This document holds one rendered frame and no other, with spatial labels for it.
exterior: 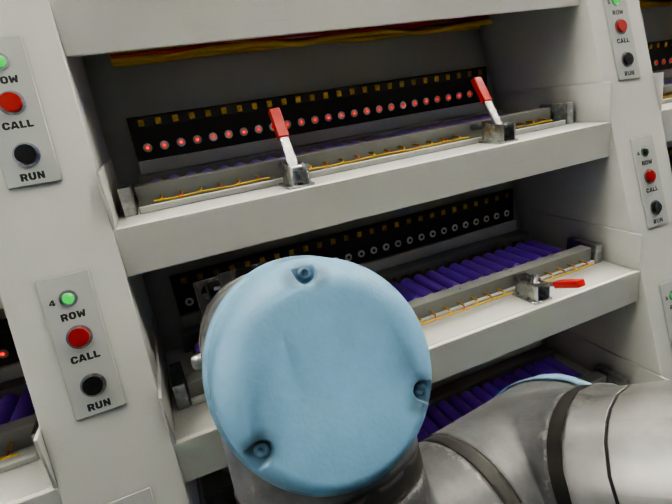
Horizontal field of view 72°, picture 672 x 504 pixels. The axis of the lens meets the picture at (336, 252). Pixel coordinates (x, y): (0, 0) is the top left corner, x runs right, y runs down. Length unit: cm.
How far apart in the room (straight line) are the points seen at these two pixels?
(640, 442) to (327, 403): 14
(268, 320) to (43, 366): 31
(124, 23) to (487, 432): 44
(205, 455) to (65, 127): 32
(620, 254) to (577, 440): 50
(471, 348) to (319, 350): 40
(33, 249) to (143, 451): 20
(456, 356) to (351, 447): 38
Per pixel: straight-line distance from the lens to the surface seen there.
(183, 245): 45
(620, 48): 76
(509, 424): 30
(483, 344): 57
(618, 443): 26
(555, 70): 77
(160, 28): 50
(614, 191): 73
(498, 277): 63
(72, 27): 50
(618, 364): 81
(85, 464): 48
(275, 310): 17
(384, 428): 19
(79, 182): 45
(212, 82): 69
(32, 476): 52
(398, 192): 51
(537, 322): 62
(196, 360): 30
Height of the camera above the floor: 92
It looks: 4 degrees down
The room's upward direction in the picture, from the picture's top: 14 degrees counter-clockwise
